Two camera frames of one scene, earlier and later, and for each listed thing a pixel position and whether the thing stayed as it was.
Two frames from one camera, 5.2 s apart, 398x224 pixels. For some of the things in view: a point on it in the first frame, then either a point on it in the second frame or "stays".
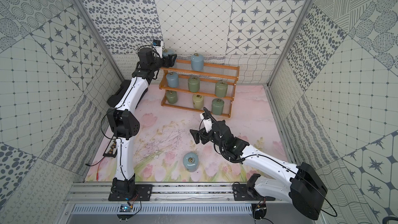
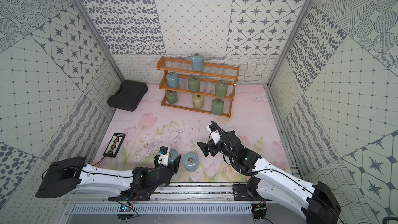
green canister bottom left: x=172 y=96 stays
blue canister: x=197 y=61 stays
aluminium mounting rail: x=171 y=192 stays
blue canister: x=190 y=162 stays
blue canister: x=165 y=53 → x=172 y=155
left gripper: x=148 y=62 → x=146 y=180
